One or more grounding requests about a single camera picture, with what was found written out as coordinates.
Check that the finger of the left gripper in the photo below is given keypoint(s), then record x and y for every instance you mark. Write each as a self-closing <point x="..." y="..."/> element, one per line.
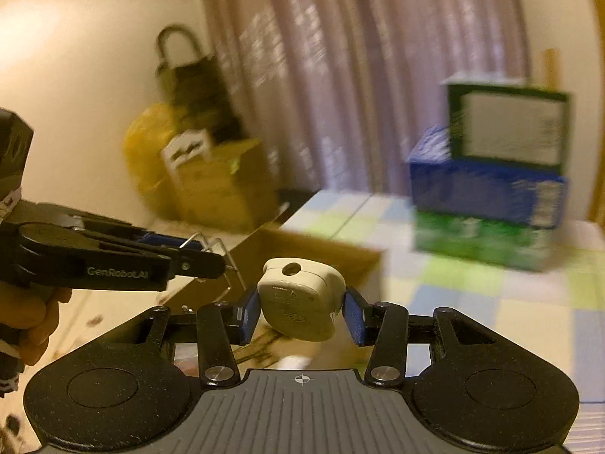
<point x="196" y="263"/>
<point x="155" y="239"/>

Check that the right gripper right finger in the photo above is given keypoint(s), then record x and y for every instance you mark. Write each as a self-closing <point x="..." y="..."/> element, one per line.
<point x="384" y="327"/>

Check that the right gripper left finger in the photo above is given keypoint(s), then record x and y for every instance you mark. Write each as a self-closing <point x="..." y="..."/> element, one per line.
<point x="219" y="326"/>

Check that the metal wire holder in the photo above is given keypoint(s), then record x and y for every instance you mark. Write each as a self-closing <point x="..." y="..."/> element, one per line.
<point x="231" y="275"/>

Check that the white rounded plastic device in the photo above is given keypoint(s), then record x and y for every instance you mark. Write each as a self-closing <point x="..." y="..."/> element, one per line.
<point x="301" y="298"/>

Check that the person left hand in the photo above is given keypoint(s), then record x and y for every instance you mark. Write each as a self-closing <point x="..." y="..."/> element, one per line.
<point x="35" y="318"/>

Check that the yellow plastic bag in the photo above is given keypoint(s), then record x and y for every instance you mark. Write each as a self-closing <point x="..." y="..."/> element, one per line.
<point x="145" y="139"/>

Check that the green carton pack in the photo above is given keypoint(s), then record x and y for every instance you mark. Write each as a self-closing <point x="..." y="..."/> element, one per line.
<point x="489" y="241"/>

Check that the blue carton box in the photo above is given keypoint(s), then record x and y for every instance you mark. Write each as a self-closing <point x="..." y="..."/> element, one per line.
<point x="516" y="195"/>

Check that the checkered tablecloth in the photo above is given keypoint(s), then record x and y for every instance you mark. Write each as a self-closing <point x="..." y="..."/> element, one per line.
<point x="557" y="314"/>

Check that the dark green box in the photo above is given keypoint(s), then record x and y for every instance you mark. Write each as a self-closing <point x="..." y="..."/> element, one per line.
<point x="508" y="121"/>

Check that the pink patterned curtain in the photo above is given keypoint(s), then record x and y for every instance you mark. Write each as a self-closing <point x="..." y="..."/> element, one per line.
<point x="339" y="91"/>

